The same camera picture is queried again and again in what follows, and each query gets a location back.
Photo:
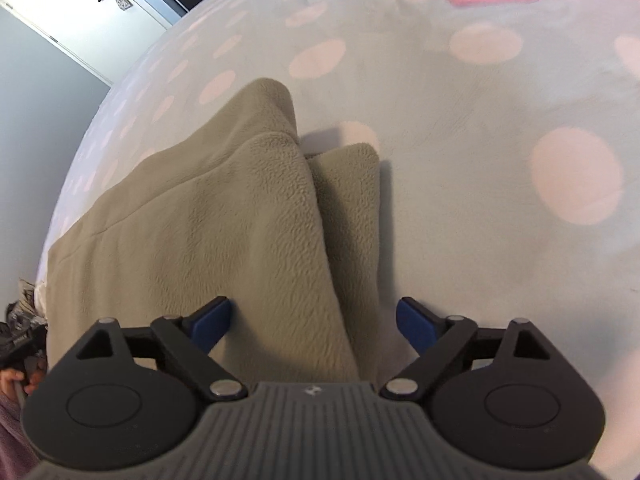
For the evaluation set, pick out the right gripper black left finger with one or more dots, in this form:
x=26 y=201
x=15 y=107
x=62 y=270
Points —
x=121 y=397

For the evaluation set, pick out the polka dot bed sheet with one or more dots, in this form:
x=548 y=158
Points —
x=508 y=139

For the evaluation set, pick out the person's left hand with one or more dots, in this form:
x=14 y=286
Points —
x=12 y=378

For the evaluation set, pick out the white door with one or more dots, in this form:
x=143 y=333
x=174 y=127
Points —
x=104 y=36

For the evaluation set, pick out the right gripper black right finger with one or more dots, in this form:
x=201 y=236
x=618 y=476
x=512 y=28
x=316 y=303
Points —
x=504 y=396

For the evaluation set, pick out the beige fleece garment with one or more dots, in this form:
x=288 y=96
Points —
x=236 y=210

